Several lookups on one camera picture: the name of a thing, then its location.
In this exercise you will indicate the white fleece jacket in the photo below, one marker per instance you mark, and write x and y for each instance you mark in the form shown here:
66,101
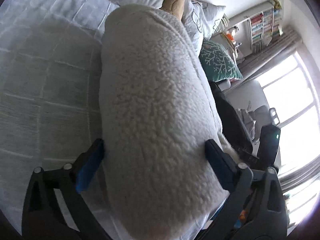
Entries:
157,112

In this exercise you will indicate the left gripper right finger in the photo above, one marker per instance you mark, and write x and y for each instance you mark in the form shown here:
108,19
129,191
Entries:
255,208

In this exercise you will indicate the light blue checked duvet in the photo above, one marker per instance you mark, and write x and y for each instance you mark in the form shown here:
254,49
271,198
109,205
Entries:
50,77

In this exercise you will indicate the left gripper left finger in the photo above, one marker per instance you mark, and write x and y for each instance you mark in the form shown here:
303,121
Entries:
42,217

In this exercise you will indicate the white printed pillow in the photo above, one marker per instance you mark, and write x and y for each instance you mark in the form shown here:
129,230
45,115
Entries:
200,20

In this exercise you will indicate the green coral pattern cushion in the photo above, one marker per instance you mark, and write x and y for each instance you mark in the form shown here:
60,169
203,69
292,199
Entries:
217,63

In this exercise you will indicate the white bookshelf with books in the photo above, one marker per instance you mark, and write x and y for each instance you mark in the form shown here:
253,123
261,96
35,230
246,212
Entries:
265,26

